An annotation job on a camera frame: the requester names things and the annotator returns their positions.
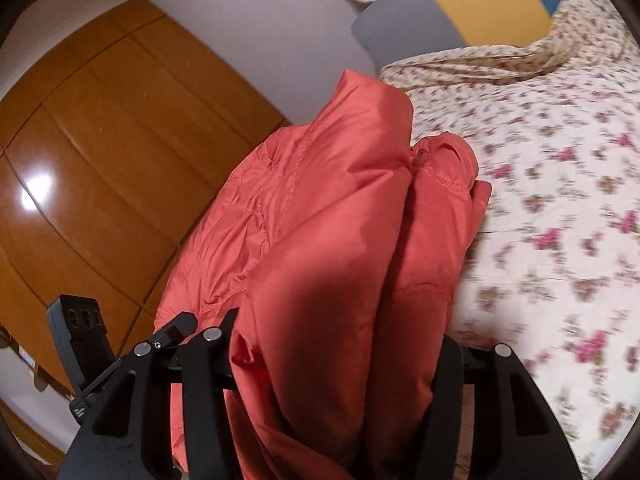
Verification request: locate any grey yellow blue headboard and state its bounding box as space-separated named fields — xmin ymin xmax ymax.
xmin=351 ymin=0 xmax=590 ymax=68

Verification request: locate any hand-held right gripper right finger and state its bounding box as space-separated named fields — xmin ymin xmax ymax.
xmin=429 ymin=335 xmax=584 ymax=480

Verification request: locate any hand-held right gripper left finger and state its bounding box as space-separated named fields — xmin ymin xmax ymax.
xmin=57 ymin=307 xmax=241 ymax=480

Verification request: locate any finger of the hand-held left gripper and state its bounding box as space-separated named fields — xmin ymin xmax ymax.
xmin=149 ymin=311 xmax=197 ymax=350

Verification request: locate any floral quilt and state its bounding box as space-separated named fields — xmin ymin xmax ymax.
xmin=379 ymin=0 xmax=640 ymax=480

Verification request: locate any orange puffer jacket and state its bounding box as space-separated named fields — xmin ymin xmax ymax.
xmin=152 ymin=67 xmax=493 ymax=480

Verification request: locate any wooden wardrobe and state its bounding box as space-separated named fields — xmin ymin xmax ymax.
xmin=0 ymin=0 xmax=292 ymax=403

